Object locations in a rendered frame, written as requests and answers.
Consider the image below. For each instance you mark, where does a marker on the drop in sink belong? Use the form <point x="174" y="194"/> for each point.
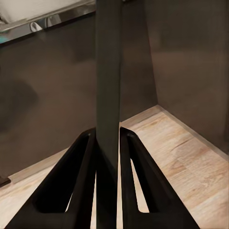
<point x="4" y="27"/>

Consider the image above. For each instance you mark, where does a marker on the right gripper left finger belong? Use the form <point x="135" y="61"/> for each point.
<point x="64" y="199"/>

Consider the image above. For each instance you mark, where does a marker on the poster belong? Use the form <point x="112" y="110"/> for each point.
<point x="108" y="67"/>

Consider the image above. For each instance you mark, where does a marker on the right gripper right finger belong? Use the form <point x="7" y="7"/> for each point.
<point x="166" y="209"/>

